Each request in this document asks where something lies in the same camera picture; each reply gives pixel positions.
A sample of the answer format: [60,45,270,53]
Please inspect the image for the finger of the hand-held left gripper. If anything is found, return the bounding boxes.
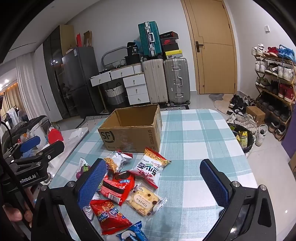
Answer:
[1,136,41,163]
[9,141,65,172]

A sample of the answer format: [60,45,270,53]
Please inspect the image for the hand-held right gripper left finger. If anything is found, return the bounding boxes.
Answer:
[31,158,109,241]

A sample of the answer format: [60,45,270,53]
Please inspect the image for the dark fridge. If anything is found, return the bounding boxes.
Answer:
[61,46,104,118]

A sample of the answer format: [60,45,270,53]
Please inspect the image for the black bag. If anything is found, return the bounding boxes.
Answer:
[127,41,141,56]

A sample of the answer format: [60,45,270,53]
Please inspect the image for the silver suitcase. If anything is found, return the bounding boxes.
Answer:
[163,57,191,106]

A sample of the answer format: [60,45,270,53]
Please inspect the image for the black storage basket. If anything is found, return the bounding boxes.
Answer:
[125,54,142,65]

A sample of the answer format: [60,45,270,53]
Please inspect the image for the blue cookie packet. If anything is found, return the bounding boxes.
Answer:
[116,221,148,241]

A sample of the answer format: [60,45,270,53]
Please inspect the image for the red round biscuit packet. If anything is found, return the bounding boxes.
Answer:
[90,199,133,235]

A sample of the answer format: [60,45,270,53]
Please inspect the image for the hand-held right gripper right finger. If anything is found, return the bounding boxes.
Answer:
[199,159,277,241]

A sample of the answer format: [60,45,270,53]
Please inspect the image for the red chocolate cookie packet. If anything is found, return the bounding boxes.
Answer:
[99,170,136,207]

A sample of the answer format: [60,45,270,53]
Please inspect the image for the teal checked tablecloth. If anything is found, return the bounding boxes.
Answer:
[50,109,258,241]

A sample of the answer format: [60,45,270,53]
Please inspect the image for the grey cloud-shaped mat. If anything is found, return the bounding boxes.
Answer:
[208,93,234,114]

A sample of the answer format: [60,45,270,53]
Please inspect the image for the grey noodle snack packet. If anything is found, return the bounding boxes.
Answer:
[103,150,133,174]

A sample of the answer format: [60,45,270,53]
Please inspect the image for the brown printed carton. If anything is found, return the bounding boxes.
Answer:
[288,153,296,176]

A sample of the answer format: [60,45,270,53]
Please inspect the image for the dark curved object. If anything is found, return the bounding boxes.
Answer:
[5,115,52,149]

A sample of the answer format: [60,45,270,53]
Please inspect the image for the teal suitcase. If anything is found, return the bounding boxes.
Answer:
[138,21,162,58]

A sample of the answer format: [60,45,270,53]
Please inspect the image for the white noodle snack packet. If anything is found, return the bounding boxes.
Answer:
[129,147,171,189]

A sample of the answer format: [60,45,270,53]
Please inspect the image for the dark glass cabinet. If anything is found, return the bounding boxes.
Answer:
[43,25,77,122]

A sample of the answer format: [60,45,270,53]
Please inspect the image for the white desk with drawers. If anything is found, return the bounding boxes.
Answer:
[90,62,151,114]

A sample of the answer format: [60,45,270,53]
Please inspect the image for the purple flat board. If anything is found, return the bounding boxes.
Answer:
[282,125,296,161]

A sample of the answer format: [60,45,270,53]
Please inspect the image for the beige suitcase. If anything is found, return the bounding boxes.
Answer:
[142,59,169,105]

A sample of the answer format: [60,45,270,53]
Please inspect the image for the beige curtain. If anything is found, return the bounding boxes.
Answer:
[3,83,22,116]

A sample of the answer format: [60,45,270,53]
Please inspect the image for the person's left hand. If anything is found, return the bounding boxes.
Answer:
[2,202,33,229]

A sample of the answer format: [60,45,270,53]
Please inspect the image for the small cardboard box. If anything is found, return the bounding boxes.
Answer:
[245,106,266,127]

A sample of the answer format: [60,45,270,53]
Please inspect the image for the woven laundry basket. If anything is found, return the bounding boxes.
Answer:
[104,82,126,105]

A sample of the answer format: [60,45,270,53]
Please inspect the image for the pile of sneakers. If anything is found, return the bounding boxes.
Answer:
[225,94,270,147]

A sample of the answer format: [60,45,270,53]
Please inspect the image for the rows of sneakers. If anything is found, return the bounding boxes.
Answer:
[252,43,296,139]

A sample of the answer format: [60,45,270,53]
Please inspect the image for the wooden shoe rack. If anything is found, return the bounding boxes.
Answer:
[252,44,296,142]

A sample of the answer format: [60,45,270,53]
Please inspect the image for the white curtain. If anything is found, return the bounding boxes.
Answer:
[16,56,38,121]

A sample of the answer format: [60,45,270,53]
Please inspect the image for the wooden door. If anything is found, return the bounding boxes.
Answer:
[180,0,238,94]

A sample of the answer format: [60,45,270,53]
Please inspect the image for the brown paper bag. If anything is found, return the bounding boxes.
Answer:
[83,30,93,48]

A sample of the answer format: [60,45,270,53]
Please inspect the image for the black cable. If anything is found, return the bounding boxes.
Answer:
[0,119,35,232]

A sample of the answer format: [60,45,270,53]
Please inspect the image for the clear dotted cracker packet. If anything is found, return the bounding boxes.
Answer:
[126,184,167,217]

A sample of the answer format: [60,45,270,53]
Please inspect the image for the grey oval frame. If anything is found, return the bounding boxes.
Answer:
[102,46,127,68]

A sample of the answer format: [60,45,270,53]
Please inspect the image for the purple green snack packet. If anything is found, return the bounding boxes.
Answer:
[76,158,92,180]

